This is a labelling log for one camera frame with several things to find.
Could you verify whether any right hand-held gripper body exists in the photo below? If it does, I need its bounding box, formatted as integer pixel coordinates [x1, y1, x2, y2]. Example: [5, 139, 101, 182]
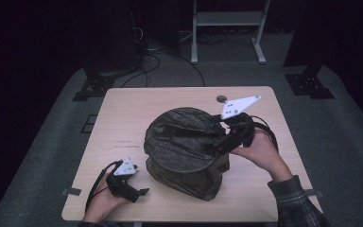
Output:
[220, 94, 263, 149]

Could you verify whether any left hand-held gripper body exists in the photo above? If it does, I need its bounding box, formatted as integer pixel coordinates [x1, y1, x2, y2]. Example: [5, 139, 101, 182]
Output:
[105, 157, 140, 203]

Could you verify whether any green plastic bin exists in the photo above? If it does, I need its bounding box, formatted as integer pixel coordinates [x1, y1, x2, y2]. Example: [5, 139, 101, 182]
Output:
[144, 107, 231, 202]

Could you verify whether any black plastic trash bag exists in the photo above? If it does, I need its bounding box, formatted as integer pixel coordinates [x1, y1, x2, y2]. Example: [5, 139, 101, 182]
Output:
[143, 106, 232, 202]

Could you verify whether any person's right hand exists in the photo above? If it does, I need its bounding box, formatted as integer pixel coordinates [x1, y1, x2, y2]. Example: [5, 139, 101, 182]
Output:
[231, 127, 294, 183]

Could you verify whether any grey tape tab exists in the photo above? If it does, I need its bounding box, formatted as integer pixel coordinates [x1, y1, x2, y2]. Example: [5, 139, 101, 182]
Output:
[60, 187, 82, 197]
[306, 188, 324, 199]

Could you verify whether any black square floor outlet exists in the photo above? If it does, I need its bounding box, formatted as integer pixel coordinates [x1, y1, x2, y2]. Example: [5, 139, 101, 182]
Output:
[80, 113, 99, 134]

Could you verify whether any black stand base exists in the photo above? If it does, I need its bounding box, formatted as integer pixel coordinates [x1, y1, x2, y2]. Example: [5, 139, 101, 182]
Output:
[72, 66, 118, 102]
[285, 64, 336, 100]

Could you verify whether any dark equipment cabinet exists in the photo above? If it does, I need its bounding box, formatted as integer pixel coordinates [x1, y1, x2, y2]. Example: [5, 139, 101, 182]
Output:
[129, 0, 182, 55]

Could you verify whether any right hand-held gripper cable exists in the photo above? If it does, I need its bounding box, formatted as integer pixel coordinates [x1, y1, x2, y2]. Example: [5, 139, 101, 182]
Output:
[250, 114, 280, 151]

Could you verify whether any hand-held gripper cable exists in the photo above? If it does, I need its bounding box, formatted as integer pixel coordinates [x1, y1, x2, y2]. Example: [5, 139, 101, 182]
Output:
[84, 160, 123, 213]
[250, 114, 280, 151]

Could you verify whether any left hand-held gripper cable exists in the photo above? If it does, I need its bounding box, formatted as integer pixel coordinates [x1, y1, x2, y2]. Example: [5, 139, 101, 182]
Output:
[84, 160, 123, 213]

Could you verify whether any black floor cable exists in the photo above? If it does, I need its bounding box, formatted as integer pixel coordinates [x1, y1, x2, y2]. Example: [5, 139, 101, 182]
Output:
[121, 51, 207, 88]

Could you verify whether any tangle of cables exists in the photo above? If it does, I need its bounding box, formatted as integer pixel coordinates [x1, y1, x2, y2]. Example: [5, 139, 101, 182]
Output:
[180, 29, 230, 45]

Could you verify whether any white metal stand frame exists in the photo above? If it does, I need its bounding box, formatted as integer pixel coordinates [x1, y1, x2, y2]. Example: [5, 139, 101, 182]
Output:
[191, 0, 271, 65]

